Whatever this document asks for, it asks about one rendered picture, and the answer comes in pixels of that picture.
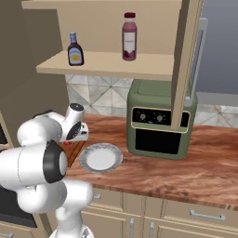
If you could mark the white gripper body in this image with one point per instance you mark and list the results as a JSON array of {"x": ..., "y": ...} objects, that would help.
[{"x": 80, "y": 139}]

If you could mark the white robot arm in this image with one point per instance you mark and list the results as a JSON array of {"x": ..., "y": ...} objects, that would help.
[{"x": 31, "y": 167}]

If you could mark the red fish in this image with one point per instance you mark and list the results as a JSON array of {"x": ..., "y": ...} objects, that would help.
[{"x": 67, "y": 143}]

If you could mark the wooden cutting board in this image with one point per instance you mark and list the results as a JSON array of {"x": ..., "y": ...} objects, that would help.
[{"x": 73, "y": 152}]

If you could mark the grey rimmed white plate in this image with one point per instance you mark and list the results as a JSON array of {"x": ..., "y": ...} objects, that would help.
[{"x": 100, "y": 158}]

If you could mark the dark condiment bottle blue cap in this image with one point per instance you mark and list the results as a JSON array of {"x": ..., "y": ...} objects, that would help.
[{"x": 75, "y": 52}]

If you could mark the brown tall cabinet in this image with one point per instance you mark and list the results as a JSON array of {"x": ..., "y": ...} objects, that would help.
[{"x": 28, "y": 62}]

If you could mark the maroon bottle white label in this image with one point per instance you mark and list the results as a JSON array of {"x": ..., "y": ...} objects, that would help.
[{"x": 129, "y": 37}]

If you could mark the beige cabinet door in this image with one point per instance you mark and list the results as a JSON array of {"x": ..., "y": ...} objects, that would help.
[{"x": 185, "y": 62}]

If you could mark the beige drawer front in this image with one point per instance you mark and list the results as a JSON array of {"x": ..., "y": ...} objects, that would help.
[
  {"x": 186, "y": 214},
  {"x": 108, "y": 200}
]

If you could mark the green toaster oven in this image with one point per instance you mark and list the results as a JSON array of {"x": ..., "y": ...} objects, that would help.
[{"x": 155, "y": 136}]

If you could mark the beige cupboard door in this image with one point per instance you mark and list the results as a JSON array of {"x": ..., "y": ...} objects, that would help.
[
  {"x": 192, "y": 233},
  {"x": 108, "y": 226}
]

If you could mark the beige open wall cabinet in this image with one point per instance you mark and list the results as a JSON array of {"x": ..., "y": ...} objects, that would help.
[{"x": 117, "y": 63}]

